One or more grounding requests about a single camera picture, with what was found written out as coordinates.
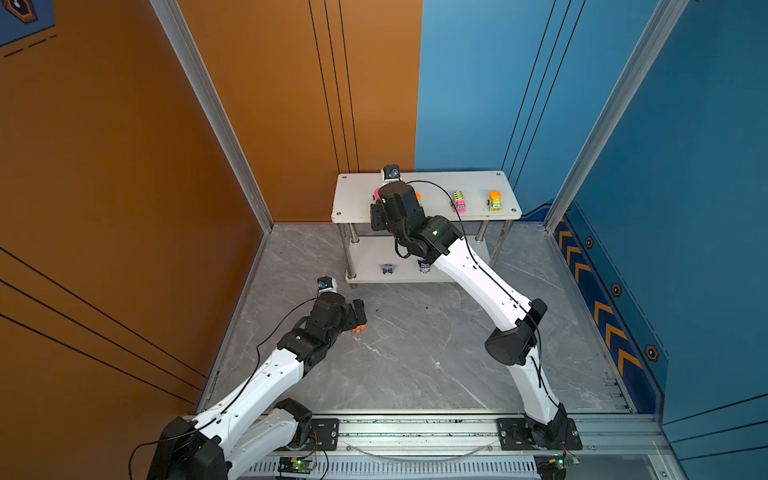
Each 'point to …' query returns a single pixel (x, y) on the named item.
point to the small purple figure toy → (387, 269)
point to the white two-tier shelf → (481, 202)
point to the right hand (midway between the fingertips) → (377, 202)
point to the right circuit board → (554, 466)
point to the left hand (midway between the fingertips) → (351, 303)
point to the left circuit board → (296, 464)
